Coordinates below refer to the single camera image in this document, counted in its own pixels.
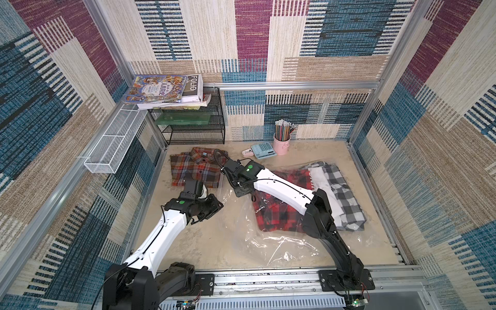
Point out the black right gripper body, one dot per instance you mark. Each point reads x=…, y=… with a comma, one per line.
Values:
x=239, y=186

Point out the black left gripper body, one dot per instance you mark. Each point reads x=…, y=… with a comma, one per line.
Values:
x=205, y=207

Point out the multicolour tartan shirt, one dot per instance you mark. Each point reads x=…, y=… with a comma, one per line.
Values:
x=197, y=164

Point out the red black plaid shirt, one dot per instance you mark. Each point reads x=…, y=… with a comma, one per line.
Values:
x=273, y=214

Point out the clear plastic vacuum bag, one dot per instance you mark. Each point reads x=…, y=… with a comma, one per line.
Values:
x=252, y=247

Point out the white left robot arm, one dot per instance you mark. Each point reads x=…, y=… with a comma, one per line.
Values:
x=137, y=283

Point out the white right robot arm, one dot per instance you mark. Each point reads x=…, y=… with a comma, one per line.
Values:
x=317, y=220

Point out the grey white checked shirt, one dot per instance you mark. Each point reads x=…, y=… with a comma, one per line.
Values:
x=345, y=209

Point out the small white pink eraser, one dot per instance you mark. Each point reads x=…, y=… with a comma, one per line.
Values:
x=247, y=153

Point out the teal desk calculator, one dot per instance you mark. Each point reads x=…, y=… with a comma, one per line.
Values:
x=263, y=150

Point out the pink metal pencil bucket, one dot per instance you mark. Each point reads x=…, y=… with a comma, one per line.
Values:
x=281, y=148

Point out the coloured pencils bundle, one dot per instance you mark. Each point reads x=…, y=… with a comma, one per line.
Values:
x=284, y=130

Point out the green flat box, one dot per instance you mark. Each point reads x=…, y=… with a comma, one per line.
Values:
x=183, y=118

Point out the black folio book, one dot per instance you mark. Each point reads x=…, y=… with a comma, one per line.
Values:
x=193, y=97

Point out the colourful illustrated book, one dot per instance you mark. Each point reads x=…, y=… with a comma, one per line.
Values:
x=156, y=88

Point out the black wire shelf rack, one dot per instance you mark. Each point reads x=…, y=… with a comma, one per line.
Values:
x=193, y=125

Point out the white wire mesh basket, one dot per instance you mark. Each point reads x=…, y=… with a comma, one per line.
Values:
x=108, y=154

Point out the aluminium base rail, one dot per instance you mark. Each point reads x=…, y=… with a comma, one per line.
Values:
x=395, y=287

